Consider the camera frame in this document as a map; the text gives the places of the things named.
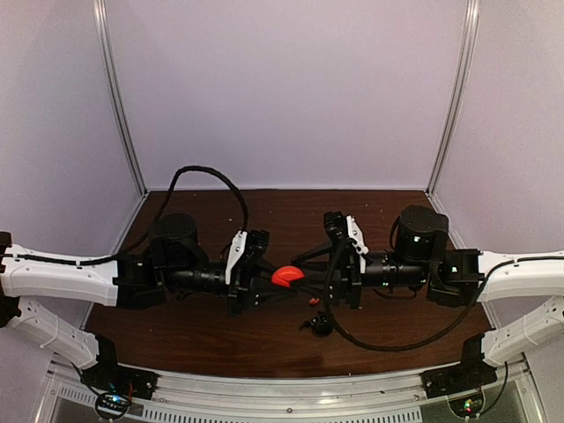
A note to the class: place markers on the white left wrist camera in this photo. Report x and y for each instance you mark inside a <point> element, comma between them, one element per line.
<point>235,253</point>

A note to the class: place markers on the aluminium corner post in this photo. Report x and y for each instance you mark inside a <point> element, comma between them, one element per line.
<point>100,14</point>
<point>463,69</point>

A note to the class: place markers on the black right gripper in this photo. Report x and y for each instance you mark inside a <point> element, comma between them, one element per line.
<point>346,274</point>

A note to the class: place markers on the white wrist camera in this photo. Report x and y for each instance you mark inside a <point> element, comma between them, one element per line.
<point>235,253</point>
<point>354,233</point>

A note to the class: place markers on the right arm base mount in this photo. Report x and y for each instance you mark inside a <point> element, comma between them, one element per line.
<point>463,383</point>

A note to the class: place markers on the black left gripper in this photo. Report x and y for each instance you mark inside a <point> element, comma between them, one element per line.
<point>246,285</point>

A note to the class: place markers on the small black clip object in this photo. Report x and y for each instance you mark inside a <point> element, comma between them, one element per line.
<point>319,325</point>

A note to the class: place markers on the right aluminium corner post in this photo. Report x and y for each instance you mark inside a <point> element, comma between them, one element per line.
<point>463,69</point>

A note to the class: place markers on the orange earbud charging case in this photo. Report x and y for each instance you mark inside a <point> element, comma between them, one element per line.
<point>286,275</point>

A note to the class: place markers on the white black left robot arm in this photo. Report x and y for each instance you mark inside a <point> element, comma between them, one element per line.
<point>173,262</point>

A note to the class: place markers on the left aluminium corner post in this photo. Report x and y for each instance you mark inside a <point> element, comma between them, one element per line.
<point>100,14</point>

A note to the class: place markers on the aluminium front rail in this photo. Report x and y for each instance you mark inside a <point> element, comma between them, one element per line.
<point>388,397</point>

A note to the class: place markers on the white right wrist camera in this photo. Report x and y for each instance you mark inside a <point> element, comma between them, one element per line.
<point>354,233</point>

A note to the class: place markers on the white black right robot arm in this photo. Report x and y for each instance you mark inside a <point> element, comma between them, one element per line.
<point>418,257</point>

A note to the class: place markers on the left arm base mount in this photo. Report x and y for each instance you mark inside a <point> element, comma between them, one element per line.
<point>114,385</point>

